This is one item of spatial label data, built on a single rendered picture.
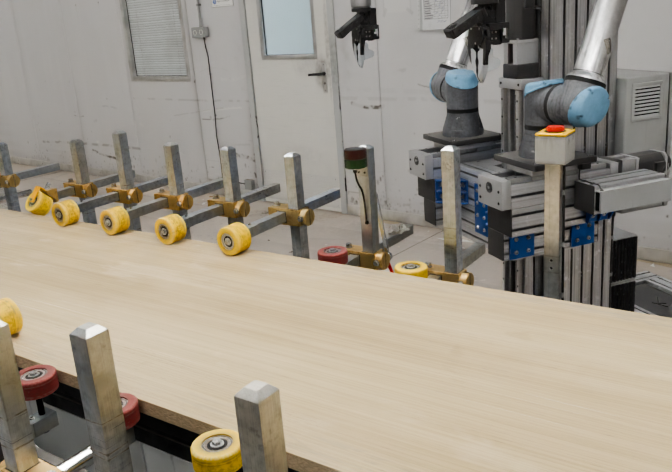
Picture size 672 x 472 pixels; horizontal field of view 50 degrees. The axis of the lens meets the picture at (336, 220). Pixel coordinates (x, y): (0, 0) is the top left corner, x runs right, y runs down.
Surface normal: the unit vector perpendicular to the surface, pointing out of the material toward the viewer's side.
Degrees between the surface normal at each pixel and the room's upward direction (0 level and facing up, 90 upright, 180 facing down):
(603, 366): 0
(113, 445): 90
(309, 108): 90
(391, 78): 90
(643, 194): 90
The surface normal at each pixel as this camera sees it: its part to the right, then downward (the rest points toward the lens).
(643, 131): 0.35, 0.24
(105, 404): 0.82, 0.10
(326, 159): -0.64, 0.26
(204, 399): -0.07, -0.96
